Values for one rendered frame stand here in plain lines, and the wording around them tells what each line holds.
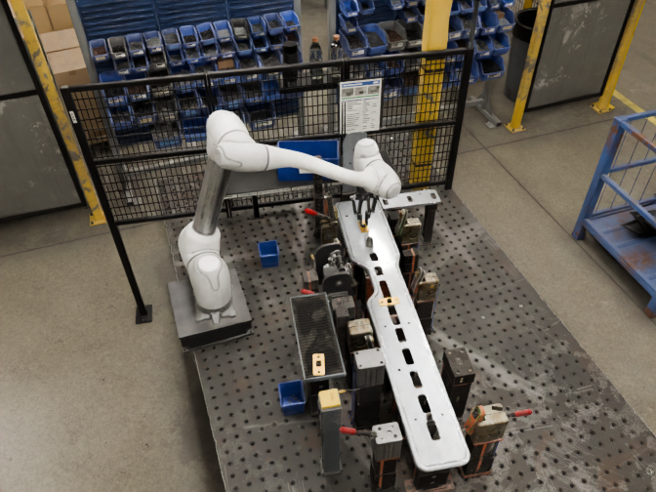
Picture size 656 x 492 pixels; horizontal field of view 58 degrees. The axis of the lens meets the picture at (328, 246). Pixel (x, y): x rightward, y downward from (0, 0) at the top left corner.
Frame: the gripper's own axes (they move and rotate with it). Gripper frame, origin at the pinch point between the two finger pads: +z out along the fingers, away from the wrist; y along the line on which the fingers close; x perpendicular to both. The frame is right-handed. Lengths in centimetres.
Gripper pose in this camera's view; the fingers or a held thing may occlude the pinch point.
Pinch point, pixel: (363, 218)
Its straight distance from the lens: 269.8
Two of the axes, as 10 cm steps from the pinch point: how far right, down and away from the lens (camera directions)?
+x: -1.8, -6.8, 7.1
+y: 9.8, -1.4, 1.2
